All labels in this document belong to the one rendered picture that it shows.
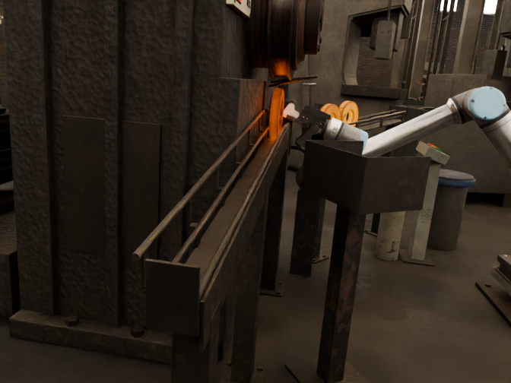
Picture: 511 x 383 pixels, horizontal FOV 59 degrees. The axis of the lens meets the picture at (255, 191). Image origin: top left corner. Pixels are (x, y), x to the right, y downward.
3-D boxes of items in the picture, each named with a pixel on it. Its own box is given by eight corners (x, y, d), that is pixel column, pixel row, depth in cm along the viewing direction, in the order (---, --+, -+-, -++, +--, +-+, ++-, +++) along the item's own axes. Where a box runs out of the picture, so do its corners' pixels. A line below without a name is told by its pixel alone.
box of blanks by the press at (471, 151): (407, 203, 359) (423, 105, 340) (370, 179, 439) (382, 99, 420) (525, 208, 371) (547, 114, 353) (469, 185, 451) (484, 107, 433)
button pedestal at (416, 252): (403, 264, 232) (423, 146, 217) (396, 248, 255) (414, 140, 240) (435, 268, 230) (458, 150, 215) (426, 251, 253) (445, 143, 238)
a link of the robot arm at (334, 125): (332, 140, 185) (332, 144, 176) (321, 136, 185) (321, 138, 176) (341, 120, 183) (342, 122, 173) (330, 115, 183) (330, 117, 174)
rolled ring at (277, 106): (285, 89, 176) (277, 88, 176) (280, 89, 158) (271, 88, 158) (281, 135, 180) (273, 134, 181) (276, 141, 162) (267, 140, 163)
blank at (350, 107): (336, 102, 220) (342, 102, 218) (353, 99, 230) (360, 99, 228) (334, 134, 225) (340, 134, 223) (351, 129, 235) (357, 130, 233)
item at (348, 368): (330, 422, 120) (366, 157, 102) (282, 365, 143) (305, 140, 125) (388, 403, 129) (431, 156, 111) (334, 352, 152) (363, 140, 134)
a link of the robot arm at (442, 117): (480, 83, 182) (327, 152, 202) (488, 82, 170) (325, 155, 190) (491, 109, 183) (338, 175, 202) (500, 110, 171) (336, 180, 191)
